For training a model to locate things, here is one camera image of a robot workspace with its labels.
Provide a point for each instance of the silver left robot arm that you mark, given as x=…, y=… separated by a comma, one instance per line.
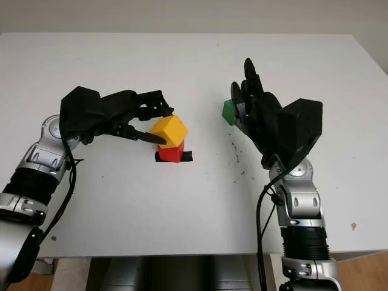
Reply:
x=39, y=160

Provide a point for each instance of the red wooden block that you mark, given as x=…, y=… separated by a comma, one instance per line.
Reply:
x=171, y=154

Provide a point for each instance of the black tape strip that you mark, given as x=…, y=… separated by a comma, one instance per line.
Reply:
x=188, y=156

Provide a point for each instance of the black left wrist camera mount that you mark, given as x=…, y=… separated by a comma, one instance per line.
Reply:
x=78, y=112

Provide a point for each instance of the dark grey robot torso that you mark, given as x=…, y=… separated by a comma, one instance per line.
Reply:
x=169, y=272

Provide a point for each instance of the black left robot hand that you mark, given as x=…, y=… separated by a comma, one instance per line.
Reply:
x=121, y=109

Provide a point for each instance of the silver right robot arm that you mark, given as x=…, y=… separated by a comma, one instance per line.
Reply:
x=303, y=200

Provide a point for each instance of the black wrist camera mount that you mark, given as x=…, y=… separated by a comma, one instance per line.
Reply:
x=301, y=127
x=78, y=112

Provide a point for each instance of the grey table frame bar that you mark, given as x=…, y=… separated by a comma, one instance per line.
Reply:
x=45, y=266

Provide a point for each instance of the green wooden block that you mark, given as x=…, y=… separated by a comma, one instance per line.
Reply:
x=228, y=112

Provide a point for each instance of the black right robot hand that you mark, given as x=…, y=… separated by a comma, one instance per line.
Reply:
x=263, y=121

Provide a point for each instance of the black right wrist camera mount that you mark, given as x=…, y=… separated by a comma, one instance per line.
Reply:
x=301, y=127

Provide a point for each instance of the yellow wooden block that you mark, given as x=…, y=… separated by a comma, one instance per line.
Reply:
x=172, y=130

